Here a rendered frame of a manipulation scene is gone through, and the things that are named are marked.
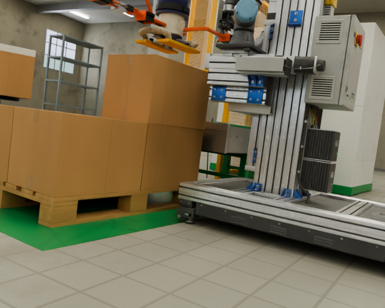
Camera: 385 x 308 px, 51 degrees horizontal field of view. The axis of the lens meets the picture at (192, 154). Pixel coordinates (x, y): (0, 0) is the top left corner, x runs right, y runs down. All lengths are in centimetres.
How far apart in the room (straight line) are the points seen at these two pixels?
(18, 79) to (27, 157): 153
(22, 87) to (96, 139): 161
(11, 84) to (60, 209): 177
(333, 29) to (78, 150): 146
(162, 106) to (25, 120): 79
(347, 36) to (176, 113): 107
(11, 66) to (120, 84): 128
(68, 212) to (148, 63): 97
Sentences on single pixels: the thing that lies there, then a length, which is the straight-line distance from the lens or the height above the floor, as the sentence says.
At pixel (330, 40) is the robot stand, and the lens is 233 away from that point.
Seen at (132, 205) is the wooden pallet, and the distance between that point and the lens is 237.
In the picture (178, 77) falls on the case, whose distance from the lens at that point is 256.
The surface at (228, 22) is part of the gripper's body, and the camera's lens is 284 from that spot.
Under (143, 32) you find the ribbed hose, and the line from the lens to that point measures 267.
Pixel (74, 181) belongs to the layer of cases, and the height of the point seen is 22.
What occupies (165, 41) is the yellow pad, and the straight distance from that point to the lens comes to 256.
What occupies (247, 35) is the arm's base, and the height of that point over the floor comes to 110.
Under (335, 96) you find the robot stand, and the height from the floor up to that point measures 81.
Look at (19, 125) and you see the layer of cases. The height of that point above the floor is 45.
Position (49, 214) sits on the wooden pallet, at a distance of 202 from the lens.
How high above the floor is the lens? 54
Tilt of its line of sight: 4 degrees down
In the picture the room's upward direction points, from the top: 7 degrees clockwise
